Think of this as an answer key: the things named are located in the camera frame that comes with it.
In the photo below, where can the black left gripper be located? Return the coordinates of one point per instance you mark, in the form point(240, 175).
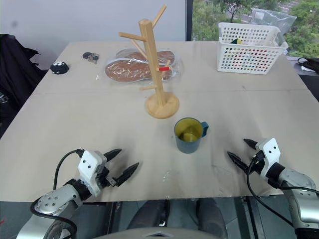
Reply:
point(106, 178)

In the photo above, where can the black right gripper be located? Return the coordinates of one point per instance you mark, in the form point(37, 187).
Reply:
point(256, 163)

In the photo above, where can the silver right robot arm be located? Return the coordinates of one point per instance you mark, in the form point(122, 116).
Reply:
point(299, 181)

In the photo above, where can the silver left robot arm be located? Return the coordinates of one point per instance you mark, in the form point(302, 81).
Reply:
point(55, 199)

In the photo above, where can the blue mug yellow inside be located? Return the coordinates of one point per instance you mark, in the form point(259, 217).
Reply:
point(187, 147)

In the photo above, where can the wooden mug tree stand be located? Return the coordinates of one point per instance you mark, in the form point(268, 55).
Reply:
point(157, 82)

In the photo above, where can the silver robot body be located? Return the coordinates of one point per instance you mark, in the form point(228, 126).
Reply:
point(159, 234)

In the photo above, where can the white perforated plastic basket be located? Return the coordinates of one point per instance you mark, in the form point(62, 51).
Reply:
point(249, 59)

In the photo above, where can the brown insoles in plastic bag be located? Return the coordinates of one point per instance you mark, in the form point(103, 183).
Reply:
point(174, 72)

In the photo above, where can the bunch of keys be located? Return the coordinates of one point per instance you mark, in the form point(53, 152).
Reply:
point(90, 56)

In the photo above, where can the yellow green sponge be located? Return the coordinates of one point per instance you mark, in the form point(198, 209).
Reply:
point(236, 41)

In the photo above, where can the small black pouch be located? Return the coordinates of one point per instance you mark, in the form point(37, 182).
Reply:
point(59, 67)

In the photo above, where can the large clear plastic bag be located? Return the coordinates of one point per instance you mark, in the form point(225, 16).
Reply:
point(279, 22)

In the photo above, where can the black jacket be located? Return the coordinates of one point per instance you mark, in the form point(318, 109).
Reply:
point(15, 74)

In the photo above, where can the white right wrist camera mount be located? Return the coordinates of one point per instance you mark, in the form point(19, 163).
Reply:
point(270, 152)

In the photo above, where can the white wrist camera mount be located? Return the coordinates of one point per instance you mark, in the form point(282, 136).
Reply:
point(270, 152)
point(87, 164)

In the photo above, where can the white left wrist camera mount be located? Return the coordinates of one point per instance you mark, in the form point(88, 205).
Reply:
point(87, 164)

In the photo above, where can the dark window frame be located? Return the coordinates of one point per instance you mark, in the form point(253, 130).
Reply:
point(189, 20)

